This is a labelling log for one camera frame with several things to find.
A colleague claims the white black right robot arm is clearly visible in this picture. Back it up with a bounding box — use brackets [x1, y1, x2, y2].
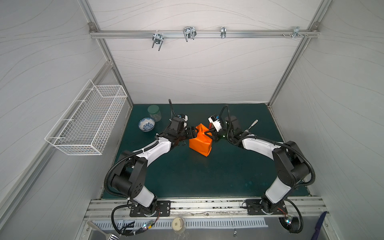
[205, 115, 316, 215]

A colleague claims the aluminium cross rail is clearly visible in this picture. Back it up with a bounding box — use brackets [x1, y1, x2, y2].
[90, 28, 321, 39]

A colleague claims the white wire basket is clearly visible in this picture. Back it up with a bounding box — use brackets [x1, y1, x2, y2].
[45, 80, 128, 156]

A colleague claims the metal bracket clamp right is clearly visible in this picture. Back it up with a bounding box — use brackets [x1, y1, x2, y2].
[282, 27, 309, 39]

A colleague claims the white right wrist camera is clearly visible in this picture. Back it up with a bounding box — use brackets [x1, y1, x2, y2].
[208, 115, 223, 132]

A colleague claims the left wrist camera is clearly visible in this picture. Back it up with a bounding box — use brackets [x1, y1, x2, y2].
[170, 114, 188, 132]

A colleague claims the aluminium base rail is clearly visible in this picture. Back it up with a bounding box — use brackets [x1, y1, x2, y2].
[85, 197, 328, 220]

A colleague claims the metal ring clamp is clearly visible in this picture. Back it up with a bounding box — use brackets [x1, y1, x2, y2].
[221, 27, 227, 39]

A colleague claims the blue white ceramic bowl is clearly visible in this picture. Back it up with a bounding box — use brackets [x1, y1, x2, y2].
[138, 117, 156, 132]

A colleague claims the orange wrapping paper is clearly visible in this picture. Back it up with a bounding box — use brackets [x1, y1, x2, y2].
[189, 124, 213, 157]

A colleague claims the metal u-bolt clamp middle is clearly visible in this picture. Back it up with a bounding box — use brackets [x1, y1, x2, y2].
[183, 26, 197, 42]

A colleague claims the green lidded glass jar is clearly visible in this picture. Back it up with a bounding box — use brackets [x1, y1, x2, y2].
[147, 105, 162, 122]

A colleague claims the metal u-bolt clamp left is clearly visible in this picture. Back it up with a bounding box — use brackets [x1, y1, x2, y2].
[152, 33, 164, 51]

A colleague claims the round white puck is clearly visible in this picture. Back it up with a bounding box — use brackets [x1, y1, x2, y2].
[172, 217, 186, 234]

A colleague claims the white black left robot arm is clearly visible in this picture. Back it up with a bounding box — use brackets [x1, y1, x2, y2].
[104, 127, 199, 215]

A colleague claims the fork with white handle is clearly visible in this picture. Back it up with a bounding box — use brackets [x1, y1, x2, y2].
[245, 120, 259, 132]

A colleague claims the blue handled tool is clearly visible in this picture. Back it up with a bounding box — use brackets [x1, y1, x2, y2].
[311, 211, 328, 240]

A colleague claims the metal u-bolt clamp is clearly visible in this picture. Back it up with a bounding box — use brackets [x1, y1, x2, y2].
[152, 33, 164, 51]
[183, 26, 197, 42]

